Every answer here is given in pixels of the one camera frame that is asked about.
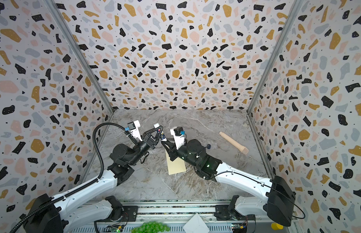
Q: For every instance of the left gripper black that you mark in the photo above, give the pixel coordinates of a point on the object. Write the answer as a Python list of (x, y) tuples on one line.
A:
[(150, 141)]

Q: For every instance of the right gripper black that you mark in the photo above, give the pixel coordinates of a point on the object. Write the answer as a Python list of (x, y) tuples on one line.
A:
[(170, 147)]

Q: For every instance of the cream yellow envelope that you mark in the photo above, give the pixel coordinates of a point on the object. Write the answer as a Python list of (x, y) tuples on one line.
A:
[(176, 166)]

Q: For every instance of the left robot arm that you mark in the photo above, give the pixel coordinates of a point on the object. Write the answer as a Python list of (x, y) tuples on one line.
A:
[(66, 211)]

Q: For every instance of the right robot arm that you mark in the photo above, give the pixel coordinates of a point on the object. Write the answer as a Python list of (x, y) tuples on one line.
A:
[(278, 198)]

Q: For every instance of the green grape bunch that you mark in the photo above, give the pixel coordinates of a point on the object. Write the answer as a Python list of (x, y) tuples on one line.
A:
[(151, 227)]

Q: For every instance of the small circuit board left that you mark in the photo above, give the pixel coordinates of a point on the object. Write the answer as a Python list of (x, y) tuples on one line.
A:
[(116, 228)]

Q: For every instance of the small circuit board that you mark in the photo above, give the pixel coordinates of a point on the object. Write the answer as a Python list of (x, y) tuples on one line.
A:
[(239, 228), (116, 228)]

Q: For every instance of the small circuit board right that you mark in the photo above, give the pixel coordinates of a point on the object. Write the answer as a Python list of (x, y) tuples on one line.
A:
[(239, 228)]

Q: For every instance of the yellow cylinder object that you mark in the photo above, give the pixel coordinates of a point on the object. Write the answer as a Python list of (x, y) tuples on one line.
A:
[(276, 226)]

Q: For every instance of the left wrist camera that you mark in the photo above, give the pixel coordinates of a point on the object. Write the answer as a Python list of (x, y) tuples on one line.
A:
[(132, 131)]

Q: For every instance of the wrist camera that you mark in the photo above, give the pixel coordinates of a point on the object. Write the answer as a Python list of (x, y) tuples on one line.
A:
[(132, 131), (179, 136)]

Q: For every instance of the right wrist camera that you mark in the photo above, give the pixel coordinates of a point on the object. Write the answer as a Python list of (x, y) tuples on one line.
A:
[(179, 136)]

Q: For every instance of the wooden stamp handle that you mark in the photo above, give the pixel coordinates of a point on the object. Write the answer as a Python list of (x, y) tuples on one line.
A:
[(244, 150)]

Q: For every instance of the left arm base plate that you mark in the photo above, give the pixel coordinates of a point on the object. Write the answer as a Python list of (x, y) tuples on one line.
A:
[(123, 215)]

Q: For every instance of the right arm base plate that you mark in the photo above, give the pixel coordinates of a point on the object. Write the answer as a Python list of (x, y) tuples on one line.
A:
[(224, 213)]

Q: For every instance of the left aluminium corner post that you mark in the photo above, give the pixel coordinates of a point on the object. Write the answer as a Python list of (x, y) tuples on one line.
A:
[(52, 8)]

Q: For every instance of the aluminium corner post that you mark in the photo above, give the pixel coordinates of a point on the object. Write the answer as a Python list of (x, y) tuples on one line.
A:
[(282, 37), (52, 8)]

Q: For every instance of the right aluminium corner post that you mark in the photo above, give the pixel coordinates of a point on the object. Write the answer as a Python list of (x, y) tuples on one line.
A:
[(282, 37)]

